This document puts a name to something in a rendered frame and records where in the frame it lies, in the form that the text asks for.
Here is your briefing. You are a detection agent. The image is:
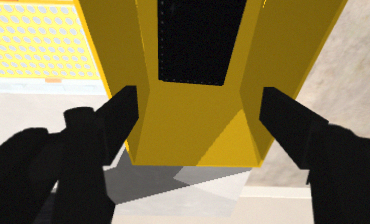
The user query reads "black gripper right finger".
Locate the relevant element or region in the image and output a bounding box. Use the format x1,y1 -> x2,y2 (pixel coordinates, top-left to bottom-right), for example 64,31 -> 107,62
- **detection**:
259,87 -> 370,224

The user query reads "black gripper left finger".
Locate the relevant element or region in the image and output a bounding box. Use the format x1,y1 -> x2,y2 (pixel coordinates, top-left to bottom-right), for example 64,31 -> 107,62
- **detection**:
0,85 -> 139,224

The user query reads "yellow bin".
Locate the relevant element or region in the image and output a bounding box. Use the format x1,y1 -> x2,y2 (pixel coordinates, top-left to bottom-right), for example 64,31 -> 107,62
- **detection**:
73,0 -> 348,167

